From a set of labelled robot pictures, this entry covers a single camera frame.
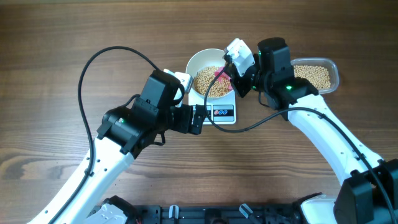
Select pink measuring scoop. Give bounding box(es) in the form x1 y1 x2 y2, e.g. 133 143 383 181
215 67 233 91

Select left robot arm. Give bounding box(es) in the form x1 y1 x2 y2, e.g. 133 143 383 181
31 70 205 223

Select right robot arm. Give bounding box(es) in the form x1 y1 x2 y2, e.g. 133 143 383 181
224 37 397 223

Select white digital kitchen scale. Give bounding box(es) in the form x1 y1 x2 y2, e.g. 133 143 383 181
188 90 237 125

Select soybeans in bowl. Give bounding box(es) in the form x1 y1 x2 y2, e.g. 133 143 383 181
194 66 230 98

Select white bowl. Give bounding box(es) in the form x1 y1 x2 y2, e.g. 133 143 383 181
186 49 225 91

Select yellow soybeans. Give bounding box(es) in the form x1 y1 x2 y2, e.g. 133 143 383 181
294 65 331 90

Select clear plastic container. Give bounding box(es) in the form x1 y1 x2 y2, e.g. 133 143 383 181
291 58 340 95

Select right black cable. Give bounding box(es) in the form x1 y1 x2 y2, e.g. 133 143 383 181
203 54 398 224

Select black cable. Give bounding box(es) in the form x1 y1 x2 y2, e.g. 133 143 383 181
46 45 161 224
203 54 398 224

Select left black cable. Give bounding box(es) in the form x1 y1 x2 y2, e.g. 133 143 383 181
46 45 161 224

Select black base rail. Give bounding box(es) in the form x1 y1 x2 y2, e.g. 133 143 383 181
90 203 312 224

